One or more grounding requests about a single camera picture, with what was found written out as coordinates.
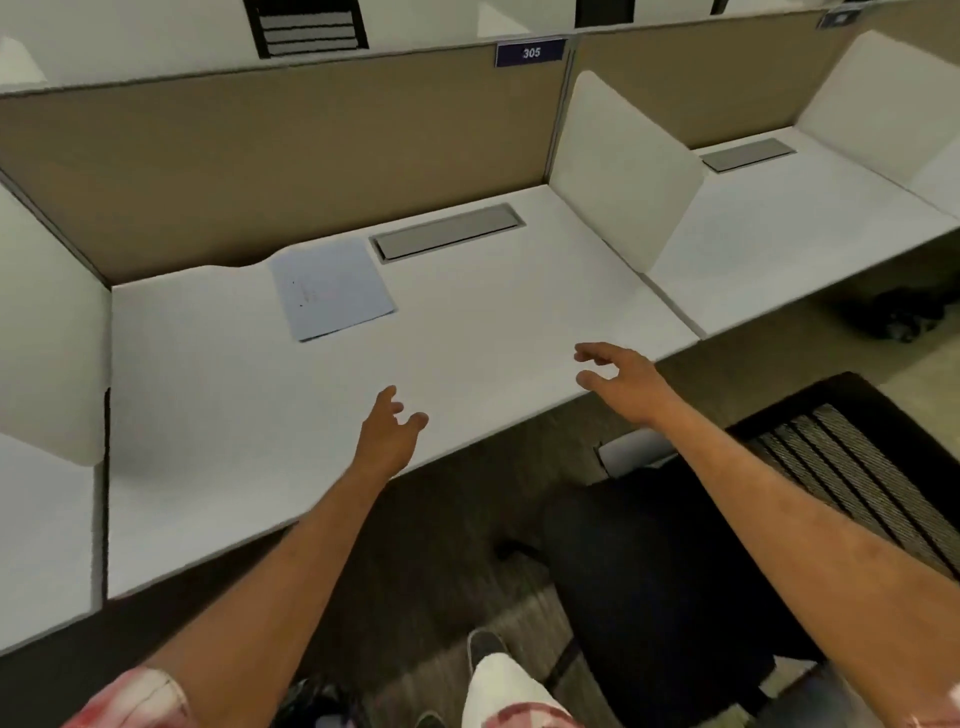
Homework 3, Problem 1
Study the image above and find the person's right hand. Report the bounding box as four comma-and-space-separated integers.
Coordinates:
573, 342, 678, 431

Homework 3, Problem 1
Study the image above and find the person's left hand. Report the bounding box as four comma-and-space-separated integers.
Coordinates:
351, 385, 431, 479

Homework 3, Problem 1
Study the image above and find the person's right forearm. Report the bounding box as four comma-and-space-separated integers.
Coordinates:
626, 397, 960, 728

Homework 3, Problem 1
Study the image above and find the person's left forearm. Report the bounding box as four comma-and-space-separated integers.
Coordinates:
138, 459, 414, 728

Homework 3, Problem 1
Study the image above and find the white chair armrest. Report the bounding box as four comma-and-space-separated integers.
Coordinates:
595, 431, 681, 479

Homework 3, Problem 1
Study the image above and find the white paper sheet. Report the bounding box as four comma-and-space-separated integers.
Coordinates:
267, 237, 398, 344

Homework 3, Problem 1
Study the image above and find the black mesh office chair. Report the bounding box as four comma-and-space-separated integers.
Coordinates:
495, 370, 960, 728

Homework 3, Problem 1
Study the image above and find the white desk divider panel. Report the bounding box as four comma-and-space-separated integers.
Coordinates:
549, 70, 707, 276
0, 182, 113, 467
795, 30, 960, 220

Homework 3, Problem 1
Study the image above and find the grey shoe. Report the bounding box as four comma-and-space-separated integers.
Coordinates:
465, 627, 512, 671

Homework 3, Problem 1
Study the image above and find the person's white trouser leg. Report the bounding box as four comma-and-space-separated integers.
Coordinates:
460, 651, 580, 728

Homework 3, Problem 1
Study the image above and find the beige partition screen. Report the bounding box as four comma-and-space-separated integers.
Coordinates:
572, 3, 960, 151
0, 43, 577, 288

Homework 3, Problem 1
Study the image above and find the black bag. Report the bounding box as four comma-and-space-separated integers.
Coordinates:
268, 677, 370, 728

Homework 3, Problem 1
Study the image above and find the black chair base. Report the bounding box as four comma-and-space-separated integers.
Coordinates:
846, 288, 952, 344

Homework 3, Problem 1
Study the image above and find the pink white shirt sleeve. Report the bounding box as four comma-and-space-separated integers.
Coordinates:
62, 666, 198, 728

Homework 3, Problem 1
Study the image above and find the black slatted chair back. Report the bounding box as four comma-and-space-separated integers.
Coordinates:
243, 0, 371, 60

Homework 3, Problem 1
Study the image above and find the grey desk cable flap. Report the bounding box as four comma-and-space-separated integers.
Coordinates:
699, 137, 798, 175
369, 202, 527, 264

